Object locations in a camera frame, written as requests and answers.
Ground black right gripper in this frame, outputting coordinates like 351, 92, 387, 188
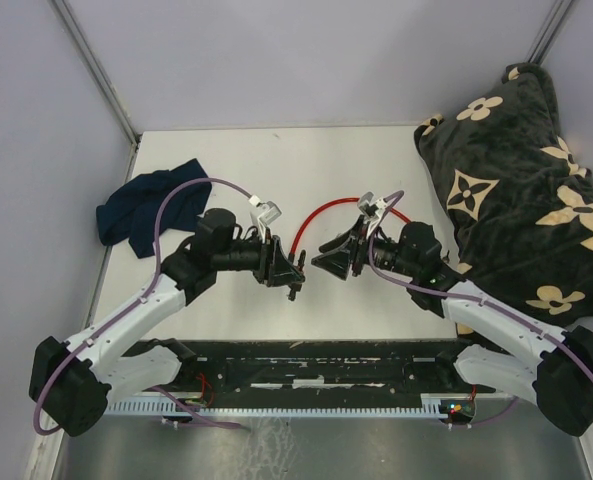
311, 214, 418, 281

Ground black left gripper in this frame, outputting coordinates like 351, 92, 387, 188
213, 226, 305, 287

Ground red cable lock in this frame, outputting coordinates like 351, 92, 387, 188
290, 196, 417, 256

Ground orange padlock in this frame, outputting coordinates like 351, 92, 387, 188
288, 282, 303, 302

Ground black head keys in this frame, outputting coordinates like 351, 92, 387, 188
288, 250, 306, 268

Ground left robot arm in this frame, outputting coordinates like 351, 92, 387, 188
29, 208, 305, 437

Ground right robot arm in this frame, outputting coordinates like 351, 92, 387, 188
312, 218, 593, 437

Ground navy blue cloth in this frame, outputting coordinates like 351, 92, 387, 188
96, 159, 212, 259

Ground black floral blanket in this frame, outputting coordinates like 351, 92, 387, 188
414, 63, 593, 327

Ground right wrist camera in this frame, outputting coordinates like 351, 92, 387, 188
357, 192, 389, 238

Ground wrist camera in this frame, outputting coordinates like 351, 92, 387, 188
248, 195, 282, 242
357, 192, 389, 238

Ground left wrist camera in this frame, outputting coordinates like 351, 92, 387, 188
248, 195, 282, 242

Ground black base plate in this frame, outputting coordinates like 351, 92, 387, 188
173, 340, 492, 395

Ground white slotted cable duct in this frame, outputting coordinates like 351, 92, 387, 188
105, 394, 473, 419

